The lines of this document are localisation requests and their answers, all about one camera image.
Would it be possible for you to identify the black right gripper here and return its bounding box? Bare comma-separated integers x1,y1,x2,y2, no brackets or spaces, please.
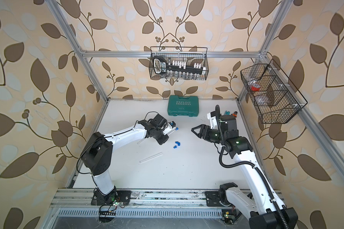
192,124,227,144

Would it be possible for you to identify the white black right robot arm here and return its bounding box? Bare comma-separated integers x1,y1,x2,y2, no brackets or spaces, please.
191,106,298,229

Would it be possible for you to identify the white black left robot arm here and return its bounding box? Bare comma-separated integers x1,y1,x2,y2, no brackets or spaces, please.
79,113,177,206

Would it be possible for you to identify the green plastic tool case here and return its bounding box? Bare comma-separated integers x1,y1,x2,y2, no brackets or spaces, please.
167,95,199,117

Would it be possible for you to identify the red item in basket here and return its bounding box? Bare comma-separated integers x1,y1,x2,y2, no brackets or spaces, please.
247,80,261,92

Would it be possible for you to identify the socket set on holder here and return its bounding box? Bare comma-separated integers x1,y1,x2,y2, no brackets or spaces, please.
149,55,209,76

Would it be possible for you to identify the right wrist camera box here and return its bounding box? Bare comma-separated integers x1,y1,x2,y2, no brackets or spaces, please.
207,111,218,129

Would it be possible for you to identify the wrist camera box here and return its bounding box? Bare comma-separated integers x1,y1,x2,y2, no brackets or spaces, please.
163,121,176,131
207,111,218,129

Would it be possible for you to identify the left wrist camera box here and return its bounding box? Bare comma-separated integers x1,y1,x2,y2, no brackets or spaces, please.
163,121,176,131

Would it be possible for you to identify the black wire basket back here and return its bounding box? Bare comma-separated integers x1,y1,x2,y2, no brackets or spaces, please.
149,46,209,81

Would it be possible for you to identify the black wire basket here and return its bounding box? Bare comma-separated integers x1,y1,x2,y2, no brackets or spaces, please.
149,46,209,81
240,59,308,124

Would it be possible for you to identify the black wire basket right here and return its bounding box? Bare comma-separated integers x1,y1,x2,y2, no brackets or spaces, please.
240,59,308,124

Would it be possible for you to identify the aluminium frame post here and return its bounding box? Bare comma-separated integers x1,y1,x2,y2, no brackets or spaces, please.
229,1,291,98

